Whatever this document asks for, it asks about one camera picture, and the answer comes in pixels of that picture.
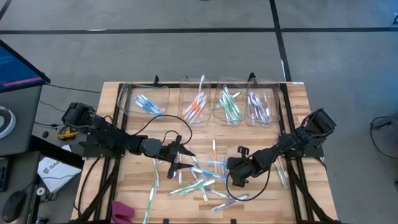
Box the white round device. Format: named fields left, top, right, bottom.
left=0, top=106, right=17, bottom=140

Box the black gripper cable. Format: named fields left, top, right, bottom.
left=133, top=114, right=193, bottom=146
left=225, top=167, right=272, bottom=202

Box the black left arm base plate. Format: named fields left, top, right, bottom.
left=78, top=136, right=127, bottom=158

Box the computer monitor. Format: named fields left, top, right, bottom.
left=0, top=39, right=52, bottom=93

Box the black floor cable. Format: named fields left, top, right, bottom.
left=369, top=116, right=398, bottom=159

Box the black desk beam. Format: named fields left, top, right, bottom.
left=27, top=135, right=85, bottom=170

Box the white printed booklet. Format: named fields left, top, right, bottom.
left=37, top=156, right=82, bottom=194

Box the grey desk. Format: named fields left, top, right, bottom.
left=0, top=85, right=44, bottom=157

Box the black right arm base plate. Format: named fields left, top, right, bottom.
left=279, top=132, right=325, bottom=158

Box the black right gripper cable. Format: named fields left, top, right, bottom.
left=225, top=167, right=272, bottom=202

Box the clear plastic bin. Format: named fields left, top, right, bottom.
left=210, top=76, right=249, bottom=127
left=245, top=77, right=282, bottom=128
left=116, top=82, right=171, bottom=121
left=177, top=78, right=212, bottom=128

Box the green toothbrush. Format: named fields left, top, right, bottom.
left=152, top=158, right=160, bottom=188
left=167, top=179, right=205, bottom=196
left=142, top=185, right=155, bottom=224
left=220, top=102, right=237, bottom=123
left=221, top=93, right=236, bottom=121
left=223, top=85, right=239, bottom=116
left=179, top=179, right=217, bottom=196
left=272, top=158, right=287, bottom=190
left=225, top=99, right=243, bottom=121
left=216, top=92, right=241, bottom=106
left=276, top=160, right=289, bottom=190

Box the black power cable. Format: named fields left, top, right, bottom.
left=76, top=157, right=103, bottom=217

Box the black keyboard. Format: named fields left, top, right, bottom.
left=0, top=157, right=11, bottom=192

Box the black computer mouse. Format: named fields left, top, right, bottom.
left=1, top=190, right=28, bottom=223

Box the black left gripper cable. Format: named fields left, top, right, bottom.
left=133, top=114, right=193, bottom=146

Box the magenta cloth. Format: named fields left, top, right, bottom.
left=111, top=200, right=136, bottom=224

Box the black monitor cable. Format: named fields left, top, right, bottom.
left=45, top=82, right=103, bottom=94

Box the yellow clamp tool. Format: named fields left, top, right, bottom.
left=57, top=129, right=76, bottom=140

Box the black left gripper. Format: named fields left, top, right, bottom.
left=160, top=135, right=196, bottom=180

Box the grey stand foot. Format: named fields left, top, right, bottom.
left=371, top=111, right=398, bottom=130

